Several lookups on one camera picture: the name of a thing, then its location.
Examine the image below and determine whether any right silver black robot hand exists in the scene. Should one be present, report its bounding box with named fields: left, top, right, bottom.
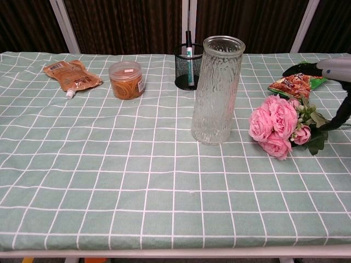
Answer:
left=282, top=56, right=351, bottom=132

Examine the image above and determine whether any pink artificial flower bouquet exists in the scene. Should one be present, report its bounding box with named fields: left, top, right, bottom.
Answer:
left=248, top=94, right=334, bottom=161

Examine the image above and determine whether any tall textured glass vase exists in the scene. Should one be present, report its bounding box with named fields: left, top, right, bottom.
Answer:
left=191, top=35, right=246, bottom=146

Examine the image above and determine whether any green orange snack bag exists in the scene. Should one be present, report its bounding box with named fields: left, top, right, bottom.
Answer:
left=267, top=60, right=329, bottom=100

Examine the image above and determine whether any black capped marker pen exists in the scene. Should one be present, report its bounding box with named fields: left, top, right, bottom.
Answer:
left=185, top=30, right=196, bottom=88

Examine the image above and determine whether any black mesh pen holder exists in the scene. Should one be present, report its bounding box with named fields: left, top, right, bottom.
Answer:
left=173, top=43, right=204, bottom=90

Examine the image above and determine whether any clear jar of rubber bands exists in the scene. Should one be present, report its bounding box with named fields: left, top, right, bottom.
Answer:
left=108, top=61, right=147, bottom=101

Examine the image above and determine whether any green white checked tablecloth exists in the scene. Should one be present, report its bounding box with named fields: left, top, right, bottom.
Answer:
left=0, top=51, right=351, bottom=251

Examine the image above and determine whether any brown spout pouch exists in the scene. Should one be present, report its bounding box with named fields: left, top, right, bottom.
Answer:
left=43, top=60, right=104, bottom=99

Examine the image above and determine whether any white metal frame post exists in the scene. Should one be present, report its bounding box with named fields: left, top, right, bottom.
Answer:
left=289, top=0, right=321, bottom=53
left=181, top=0, right=198, bottom=55
left=49, top=0, right=82, bottom=54

